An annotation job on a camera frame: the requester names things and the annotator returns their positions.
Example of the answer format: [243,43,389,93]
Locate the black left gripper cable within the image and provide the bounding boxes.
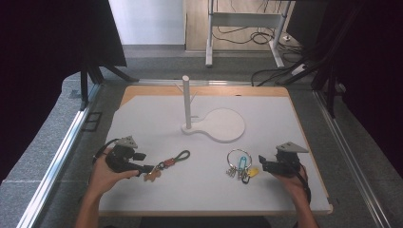
[92,138,120,165]

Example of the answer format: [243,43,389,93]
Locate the white power strip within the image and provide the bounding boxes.
[290,64,307,76]

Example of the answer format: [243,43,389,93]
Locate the green loop keychain wooden charm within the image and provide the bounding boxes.
[143,149,191,183]

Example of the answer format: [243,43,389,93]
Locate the black floor cable bundle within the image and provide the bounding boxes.
[211,24,306,55]

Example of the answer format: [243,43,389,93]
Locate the person's dark clothing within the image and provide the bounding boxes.
[104,216,299,228]

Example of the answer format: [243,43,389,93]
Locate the white metal desk frame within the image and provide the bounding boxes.
[204,0,292,69]

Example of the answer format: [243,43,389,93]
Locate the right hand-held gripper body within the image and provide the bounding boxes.
[268,142,310,177]

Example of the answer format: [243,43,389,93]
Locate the white key stand with post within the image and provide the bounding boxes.
[181,74,246,144]

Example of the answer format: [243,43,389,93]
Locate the black stand legs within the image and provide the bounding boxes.
[79,62,140,112]
[311,60,337,119]

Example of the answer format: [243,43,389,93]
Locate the person's right hand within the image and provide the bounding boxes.
[273,163,309,198]

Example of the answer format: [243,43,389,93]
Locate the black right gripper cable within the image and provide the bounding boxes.
[294,163,313,204]

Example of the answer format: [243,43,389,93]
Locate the person's left hand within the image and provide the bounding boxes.
[90,156,141,195]

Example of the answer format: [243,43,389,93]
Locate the black curtain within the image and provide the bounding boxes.
[285,0,403,179]
[0,0,128,183]

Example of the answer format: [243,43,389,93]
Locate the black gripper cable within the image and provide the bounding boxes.
[92,138,120,165]
[294,163,313,204]

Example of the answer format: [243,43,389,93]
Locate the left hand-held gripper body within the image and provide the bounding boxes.
[105,136,141,174]

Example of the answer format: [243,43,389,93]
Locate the aluminium rail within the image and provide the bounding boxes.
[16,83,103,228]
[312,89,394,228]

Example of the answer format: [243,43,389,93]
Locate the metal key ring with keys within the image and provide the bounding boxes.
[225,148,259,185]

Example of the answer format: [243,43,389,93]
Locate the white table mat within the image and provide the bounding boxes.
[98,94,333,214]

